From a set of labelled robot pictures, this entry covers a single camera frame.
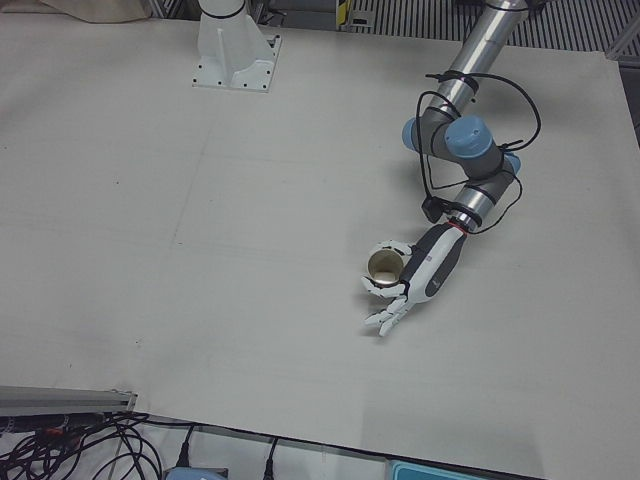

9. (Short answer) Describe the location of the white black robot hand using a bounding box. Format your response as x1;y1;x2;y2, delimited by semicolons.
360;223;469;338

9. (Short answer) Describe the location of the beige paper cup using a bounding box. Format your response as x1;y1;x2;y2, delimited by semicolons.
366;249;406;289

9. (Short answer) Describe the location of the light blue plastic bin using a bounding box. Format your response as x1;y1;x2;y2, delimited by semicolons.
387;459;547;480

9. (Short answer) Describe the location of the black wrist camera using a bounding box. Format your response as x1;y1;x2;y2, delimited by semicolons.
421;197;452;224

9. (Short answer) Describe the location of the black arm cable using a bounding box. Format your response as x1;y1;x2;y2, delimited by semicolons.
415;72;544;236

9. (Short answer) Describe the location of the black cable with plug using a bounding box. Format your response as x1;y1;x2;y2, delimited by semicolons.
142;417;197;469
263;436;280;480

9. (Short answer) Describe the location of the white pedestal base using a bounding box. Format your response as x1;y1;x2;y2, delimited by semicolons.
191;0;284;95

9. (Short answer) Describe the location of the aluminium profile post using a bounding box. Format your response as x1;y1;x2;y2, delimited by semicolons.
0;384;139;417

